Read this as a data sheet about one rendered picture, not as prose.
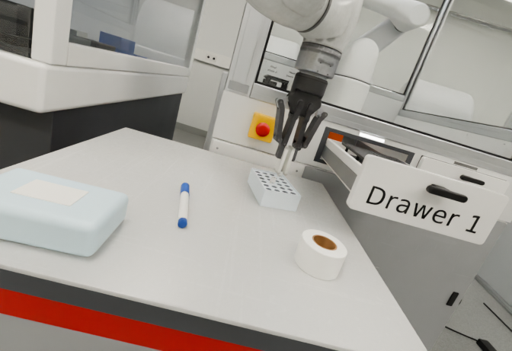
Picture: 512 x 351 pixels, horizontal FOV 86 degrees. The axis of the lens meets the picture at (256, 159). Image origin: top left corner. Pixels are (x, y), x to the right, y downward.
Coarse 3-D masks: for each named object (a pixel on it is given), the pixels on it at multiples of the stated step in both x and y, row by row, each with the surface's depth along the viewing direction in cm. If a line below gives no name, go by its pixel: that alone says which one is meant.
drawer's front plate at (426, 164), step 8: (424, 160) 84; (432, 160) 84; (424, 168) 84; (432, 168) 84; (440, 168) 84; (448, 168) 84; (456, 168) 84; (464, 168) 85; (448, 176) 85; (456, 176) 85; (472, 176) 85; (480, 176) 85; (488, 176) 85; (472, 184) 86; (488, 184) 85; (496, 184) 85; (504, 184) 85; (504, 192) 86
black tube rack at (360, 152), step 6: (342, 144) 82; (348, 144) 82; (354, 150) 73; (360, 150) 77; (366, 150) 81; (354, 156) 83; (360, 156) 67; (378, 156) 75; (384, 156) 79; (390, 156) 83; (360, 162) 76; (402, 162) 78
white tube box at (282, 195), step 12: (252, 168) 66; (252, 180) 64; (264, 180) 61; (276, 180) 64; (288, 180) 65; (264, 192) 56; (276, 192) 56; (288, 192) 59; (264, 204) 56; (276, 204) 57; (288, 204) 58
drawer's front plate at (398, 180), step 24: (360, 168) 52; (384, 168) 51; (408, 168) 51; (360, 192) 52; (408, 192) 52; (456, 192) 52; (480, 192) 52; (384, 216) 54; (408, 216) 54; (432, 216) 54; (456, 216) 54; (480, 240) 55
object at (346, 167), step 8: (328, 144) 82; (336, 144) 78; (328, 152) 79; (336, 152) 74; (344, 152) 68; (352, 152) 87; (328, 160) 77; (336, 160) 71; (344, 160) 66; (352, 160) 62; (400, 160) 87; (336, 168) 70; (344, 168) 64; (352, 168) 61; (344, 176) 63; (352, 176) 59; (344, 184) 62; (352, 184) 58
